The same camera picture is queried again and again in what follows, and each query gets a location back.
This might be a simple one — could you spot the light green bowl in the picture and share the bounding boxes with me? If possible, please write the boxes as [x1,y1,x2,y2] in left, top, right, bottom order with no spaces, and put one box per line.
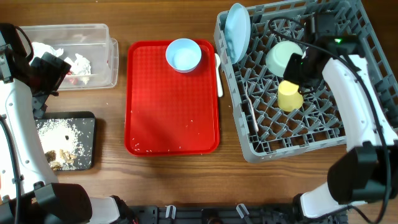
[266,40,303,78]
[165,38,201,73]

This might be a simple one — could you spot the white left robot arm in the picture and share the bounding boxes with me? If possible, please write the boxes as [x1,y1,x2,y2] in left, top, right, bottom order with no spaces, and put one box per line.
[1,23,134,223]

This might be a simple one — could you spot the red plastic tray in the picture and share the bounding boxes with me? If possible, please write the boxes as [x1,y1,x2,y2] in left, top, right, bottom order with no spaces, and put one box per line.
[124,39,220,157]

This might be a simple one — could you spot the clear plastic waste bin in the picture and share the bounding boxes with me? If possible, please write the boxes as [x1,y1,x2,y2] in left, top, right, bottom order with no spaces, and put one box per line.
[21,24,119,91]

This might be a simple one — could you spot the rice and food scraps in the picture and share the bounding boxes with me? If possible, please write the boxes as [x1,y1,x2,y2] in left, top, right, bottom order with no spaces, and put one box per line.
[36,118,85,171]

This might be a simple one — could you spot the yellow plastic cup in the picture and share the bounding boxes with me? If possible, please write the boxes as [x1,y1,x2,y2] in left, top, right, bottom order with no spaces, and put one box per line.
[277,80,303,112]

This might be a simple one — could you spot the grey dishwasher rack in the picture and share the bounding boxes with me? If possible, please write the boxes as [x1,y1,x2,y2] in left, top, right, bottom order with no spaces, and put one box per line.
[214,1,397,163]

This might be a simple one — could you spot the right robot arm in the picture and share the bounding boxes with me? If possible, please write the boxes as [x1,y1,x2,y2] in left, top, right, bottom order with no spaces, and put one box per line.
[284,35,397,222]

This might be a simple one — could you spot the red strawberry snack wrapper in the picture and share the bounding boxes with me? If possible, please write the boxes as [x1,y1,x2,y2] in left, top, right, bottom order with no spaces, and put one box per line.
[65,71,81,85]

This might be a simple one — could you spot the black food waste tray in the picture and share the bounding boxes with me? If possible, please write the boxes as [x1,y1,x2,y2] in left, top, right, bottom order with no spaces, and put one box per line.
[35,111,96,170]

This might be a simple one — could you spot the white napkin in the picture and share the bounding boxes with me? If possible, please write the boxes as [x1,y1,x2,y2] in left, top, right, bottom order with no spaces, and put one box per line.
[29,42,64,64]
[64,54,91,85]

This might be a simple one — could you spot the light blue plate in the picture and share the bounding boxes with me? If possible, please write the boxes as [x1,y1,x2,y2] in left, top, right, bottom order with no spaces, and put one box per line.
[224,3,251,64]

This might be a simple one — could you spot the white plastic spoon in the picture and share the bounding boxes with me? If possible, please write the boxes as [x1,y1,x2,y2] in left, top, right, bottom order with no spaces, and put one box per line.
[215,53,223,98]

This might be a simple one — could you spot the white plastic fork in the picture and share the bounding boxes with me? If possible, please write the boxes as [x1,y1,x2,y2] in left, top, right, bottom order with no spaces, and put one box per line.
[244,83,259,132]

